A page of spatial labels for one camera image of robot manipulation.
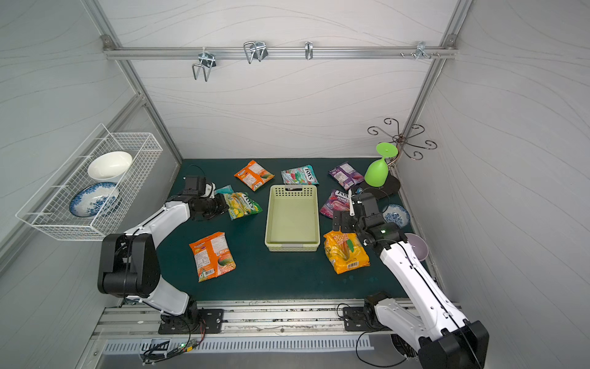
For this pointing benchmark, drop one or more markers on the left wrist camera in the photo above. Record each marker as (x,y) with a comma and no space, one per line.
(197,186)

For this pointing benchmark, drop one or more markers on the orange candy bag near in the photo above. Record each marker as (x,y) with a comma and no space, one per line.
(212,257)

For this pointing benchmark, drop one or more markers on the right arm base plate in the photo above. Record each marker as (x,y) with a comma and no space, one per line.
(357,319)

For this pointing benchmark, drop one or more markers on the purple candy bag far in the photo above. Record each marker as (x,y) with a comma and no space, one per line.
(346,175)

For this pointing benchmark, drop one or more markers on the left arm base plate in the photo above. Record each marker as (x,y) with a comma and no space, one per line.
(192,322)

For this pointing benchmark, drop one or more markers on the teal mint blossom candy bag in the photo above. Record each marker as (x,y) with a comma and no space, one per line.
(226,190)

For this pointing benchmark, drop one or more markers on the white bowl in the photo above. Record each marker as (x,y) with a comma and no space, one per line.
(110,167)

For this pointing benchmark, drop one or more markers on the white wire wall basket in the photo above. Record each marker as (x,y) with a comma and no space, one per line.
(47,210)

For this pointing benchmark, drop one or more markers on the blue floral plate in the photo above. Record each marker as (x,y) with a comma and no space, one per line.
(97,199)

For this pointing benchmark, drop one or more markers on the green plastic wine glass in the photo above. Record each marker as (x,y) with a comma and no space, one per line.
(378,171)

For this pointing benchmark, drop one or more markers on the metal hook right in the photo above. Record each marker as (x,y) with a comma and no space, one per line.
(420,53)

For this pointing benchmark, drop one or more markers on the metal double hook left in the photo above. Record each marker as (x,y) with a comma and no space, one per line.
(206,62)

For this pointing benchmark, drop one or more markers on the orange fruits candy bag far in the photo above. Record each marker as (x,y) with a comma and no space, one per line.
(254,176)

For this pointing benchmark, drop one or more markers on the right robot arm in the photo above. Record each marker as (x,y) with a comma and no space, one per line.
(440,335)

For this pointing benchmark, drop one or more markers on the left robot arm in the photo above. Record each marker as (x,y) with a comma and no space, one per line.
(129,265)

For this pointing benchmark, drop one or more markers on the black metal cup stand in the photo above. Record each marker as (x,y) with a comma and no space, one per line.
(406,149)

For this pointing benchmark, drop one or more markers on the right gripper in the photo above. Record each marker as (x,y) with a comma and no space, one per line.
(344,221)

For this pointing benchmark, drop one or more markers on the metal double hook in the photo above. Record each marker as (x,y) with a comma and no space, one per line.
(255,50)
(206,62)

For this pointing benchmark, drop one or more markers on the mint blossom candy bag front-up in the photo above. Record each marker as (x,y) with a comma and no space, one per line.
(301,175)

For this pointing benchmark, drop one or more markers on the metal double hook middle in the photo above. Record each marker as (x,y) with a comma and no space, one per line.
(255,50)

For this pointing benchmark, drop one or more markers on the green spring tea candy bag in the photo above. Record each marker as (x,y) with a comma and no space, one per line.
(240,205)

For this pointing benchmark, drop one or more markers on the aluminium top rail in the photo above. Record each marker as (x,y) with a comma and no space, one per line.
(274,53)

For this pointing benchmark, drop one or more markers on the metal single hook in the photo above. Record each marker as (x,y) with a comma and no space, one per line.
(308,50)

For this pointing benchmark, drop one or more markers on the blue floral small bowl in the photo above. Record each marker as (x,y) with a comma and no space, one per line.
(397,214)

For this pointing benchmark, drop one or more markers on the lilac bowl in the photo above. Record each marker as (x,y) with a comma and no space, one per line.
(419,246)

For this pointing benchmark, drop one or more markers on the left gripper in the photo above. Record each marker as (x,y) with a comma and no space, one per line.
(217,205)

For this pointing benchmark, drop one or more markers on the yellow orange candy bag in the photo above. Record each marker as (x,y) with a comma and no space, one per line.
(345,252)

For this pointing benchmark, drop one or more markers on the light green plastic basket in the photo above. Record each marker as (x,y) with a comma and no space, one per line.
(293,219)

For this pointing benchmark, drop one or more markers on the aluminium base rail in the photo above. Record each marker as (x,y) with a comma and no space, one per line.
(240,318)

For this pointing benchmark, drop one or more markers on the purple berries candy bag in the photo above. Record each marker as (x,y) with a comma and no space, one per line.
(337,202)

